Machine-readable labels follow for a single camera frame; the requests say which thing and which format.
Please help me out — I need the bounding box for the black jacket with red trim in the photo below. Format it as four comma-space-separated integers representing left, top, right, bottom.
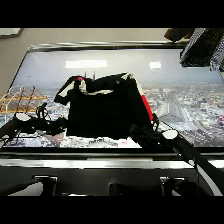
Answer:
53, 72, 156, 140

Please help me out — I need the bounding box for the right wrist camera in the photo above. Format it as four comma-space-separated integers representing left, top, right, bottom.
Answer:
151, 113, 161, 132

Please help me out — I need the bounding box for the yellow clothes hanger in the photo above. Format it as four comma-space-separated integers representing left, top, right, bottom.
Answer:
0, 84, 48, 115

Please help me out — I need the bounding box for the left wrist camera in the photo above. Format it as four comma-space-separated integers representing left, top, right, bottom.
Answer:
35, 102, 50, 120

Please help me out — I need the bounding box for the silver frame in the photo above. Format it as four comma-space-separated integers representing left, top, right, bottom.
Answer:
0, 151, 224, 197

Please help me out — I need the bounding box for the brown garment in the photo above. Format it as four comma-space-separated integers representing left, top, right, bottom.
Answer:
163, 27, 195, 43

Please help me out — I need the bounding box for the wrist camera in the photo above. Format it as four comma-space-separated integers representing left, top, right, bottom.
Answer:
35, 102, 50, 120
151, 113, 161, 132

